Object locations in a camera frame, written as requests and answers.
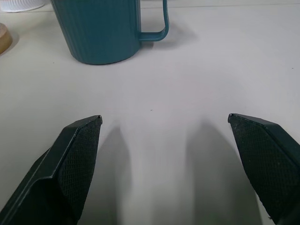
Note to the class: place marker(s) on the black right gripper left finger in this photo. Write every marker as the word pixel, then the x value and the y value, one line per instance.
pixel 58 173

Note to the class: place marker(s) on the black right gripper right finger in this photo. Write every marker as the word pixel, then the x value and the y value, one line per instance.
pixel 269 164

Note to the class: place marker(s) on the wooden round object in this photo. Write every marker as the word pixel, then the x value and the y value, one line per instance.
pixel 4 39

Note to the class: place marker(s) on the teal ribbed mug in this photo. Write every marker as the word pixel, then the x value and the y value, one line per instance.
pixel 103 30

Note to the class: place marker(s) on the white ribbed object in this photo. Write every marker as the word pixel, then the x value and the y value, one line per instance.
pixel 21 4

